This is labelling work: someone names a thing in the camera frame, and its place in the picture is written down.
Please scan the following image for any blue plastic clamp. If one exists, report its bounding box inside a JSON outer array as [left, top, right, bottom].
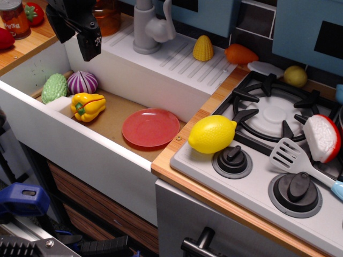
[[1, 183, 50, 216]]

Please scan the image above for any white foam block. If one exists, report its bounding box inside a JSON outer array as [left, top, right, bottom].
[[46, 96, 74, 118]]

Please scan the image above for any green bumpy toy gourd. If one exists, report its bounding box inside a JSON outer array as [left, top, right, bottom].
[[41, 73, 68, 104]]

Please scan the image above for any red toy strawberry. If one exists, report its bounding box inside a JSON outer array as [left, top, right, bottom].
[[24, 2, 44, 26]]

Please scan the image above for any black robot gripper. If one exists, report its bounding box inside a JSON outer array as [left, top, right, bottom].
[[46, 0, 102, 62]]

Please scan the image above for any white flat toy piece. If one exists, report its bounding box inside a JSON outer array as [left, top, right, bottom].
[[247, 61, 284, 79]]

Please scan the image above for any purple striped toy onion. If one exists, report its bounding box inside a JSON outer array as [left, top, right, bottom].
[[67, 71, 98, 94]]

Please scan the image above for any small black stove knob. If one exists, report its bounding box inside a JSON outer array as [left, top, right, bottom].
[[212, 146, 253, 179]]

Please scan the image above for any metal oven door handle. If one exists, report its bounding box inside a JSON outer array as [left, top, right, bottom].
[[181, 227, 223, 257]]

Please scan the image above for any yellow toy bell pepper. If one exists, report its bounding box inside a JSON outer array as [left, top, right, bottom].
[[71, 93, 106, 123]]

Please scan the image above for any orange toy carrot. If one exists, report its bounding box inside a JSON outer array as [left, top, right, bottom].
[[224, 43, 259, 64]]

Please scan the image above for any yellow-green toy potato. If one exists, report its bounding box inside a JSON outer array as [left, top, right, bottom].
[[284, 65, 308, 88]]

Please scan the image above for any black stove burner grate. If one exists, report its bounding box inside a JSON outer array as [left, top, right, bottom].
[[214, 71, 340, 156]]

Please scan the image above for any grey toy faucet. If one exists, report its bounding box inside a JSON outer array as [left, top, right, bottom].
[[133, 1, 176, 55]]

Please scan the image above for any red toy vegetable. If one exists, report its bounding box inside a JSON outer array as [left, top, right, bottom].
[[0, 28, 15, 50]]

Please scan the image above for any red plastic plate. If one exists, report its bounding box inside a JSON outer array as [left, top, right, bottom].
[[122, 108, 180, 147]]

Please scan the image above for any large black stove knob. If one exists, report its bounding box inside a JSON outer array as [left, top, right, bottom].
[[268, 172, 323, 218]]

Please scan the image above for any yellow toy corn piece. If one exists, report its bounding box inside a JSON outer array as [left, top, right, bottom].
[[192, 35, 214, 62]]

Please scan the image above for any yellow plastic toy lemon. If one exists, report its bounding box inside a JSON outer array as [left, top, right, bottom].
[[188, 115, 237, 154]]

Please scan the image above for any toy beans can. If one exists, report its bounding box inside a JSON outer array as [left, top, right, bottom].
[[1, 0, 31, 40]]

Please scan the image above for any orange transparent toy pot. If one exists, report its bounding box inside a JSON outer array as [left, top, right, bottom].
[[93, 0, 121, 37]]

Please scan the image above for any red and white toy sushi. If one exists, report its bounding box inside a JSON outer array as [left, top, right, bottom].
[[303, 115, 341, 163]]

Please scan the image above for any grey spatula with blue handle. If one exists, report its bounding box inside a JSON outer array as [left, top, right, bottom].
[[269, 138, 342, 200]]

